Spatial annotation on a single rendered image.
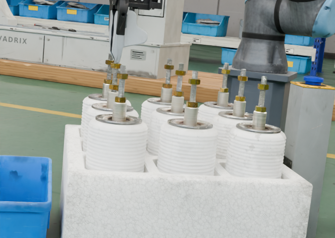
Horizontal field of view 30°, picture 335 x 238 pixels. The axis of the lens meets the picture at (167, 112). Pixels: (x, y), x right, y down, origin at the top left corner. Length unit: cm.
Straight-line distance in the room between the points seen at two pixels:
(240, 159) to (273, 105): 63
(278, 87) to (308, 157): 40
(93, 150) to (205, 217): 20
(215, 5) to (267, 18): 812
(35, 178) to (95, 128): 34
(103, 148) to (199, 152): 15
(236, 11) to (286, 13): 807
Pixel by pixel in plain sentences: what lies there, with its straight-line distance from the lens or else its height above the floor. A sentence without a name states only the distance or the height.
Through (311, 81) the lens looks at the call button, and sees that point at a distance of 126.
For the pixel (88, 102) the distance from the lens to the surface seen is 120.
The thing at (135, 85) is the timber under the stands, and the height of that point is 4.
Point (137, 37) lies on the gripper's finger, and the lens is 109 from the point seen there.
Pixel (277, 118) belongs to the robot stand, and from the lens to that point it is 165.
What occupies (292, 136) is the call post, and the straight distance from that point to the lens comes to 127.
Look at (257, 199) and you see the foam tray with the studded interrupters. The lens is 100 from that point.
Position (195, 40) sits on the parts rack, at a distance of 593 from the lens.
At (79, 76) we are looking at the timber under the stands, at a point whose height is 5.
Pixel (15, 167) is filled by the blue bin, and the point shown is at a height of 10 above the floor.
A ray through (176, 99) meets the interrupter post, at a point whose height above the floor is 28.
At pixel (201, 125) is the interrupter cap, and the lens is 102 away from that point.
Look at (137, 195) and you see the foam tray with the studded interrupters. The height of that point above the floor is 15.
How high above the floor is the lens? 43
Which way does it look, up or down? 9 degrees down
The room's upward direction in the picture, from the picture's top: 5 degrees clockwise
